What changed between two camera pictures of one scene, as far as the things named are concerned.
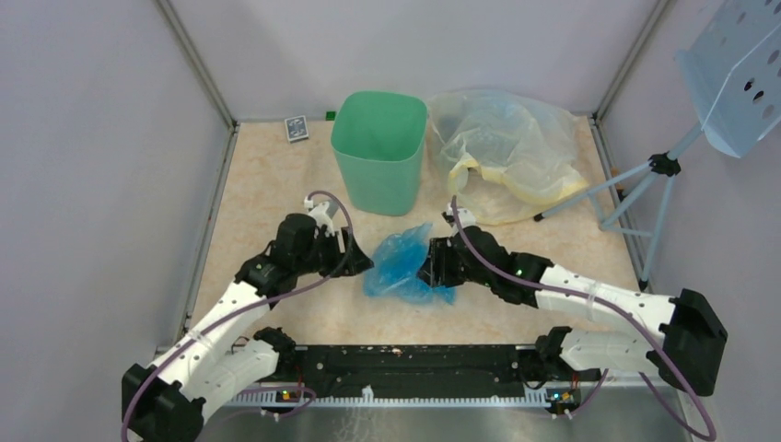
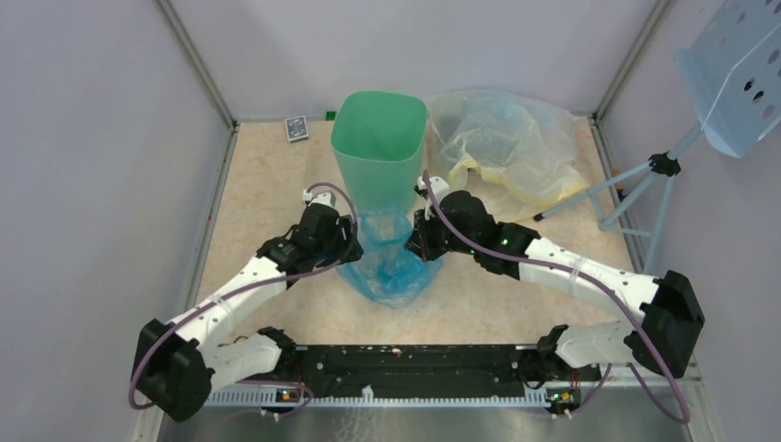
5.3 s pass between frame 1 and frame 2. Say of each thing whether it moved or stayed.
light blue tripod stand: stayed
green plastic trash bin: stayed
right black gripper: moved
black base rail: stayed
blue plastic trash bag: moved
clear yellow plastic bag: stayed
